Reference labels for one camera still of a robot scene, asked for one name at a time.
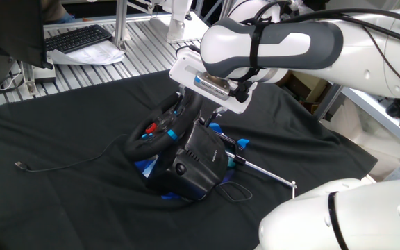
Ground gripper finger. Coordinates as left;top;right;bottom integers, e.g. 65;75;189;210
175;85;188;108
205;106;228;126

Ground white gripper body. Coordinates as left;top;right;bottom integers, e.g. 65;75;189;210
168;47;258;115

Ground black racing steering wheel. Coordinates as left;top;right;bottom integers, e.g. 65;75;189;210
123;92;204;163

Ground black wheel base housing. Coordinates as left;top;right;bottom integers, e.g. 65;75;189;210
146;116;231;202

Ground black racing wheel controller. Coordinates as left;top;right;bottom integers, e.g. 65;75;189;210
133;121;238;201

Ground black clamp with metal screw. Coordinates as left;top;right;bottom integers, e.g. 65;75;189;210
208;128;298;199

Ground beige cardboard box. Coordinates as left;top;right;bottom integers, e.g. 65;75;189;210
278;71;329;103

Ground white paper sheets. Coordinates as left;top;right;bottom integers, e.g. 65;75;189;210
49;40;127;67

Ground grey metal shelf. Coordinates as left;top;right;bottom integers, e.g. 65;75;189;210
312;83;400;181

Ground black keyboard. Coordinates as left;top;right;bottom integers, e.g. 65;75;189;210
44;23;114;55

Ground person in brown clothing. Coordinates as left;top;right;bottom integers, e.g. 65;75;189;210
40;0;93;24

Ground black cloth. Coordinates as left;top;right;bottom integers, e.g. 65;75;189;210
0;69;378;250

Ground black monitor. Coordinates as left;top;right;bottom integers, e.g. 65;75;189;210
0;0;54;92

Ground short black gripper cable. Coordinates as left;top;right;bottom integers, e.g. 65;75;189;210
174;44;201;58

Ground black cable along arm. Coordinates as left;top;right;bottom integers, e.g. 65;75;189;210
231;0;400;250

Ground white stand with base plate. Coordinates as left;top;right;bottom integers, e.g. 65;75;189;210
149;0;210;44

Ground upright aluminium profile post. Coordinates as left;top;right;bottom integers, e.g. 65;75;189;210
114;0;130;52

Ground thin black looped cable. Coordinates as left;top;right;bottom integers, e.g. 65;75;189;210
215;180;253;204

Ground thin black USB cable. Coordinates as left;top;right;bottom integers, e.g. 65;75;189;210
14;133;130;174

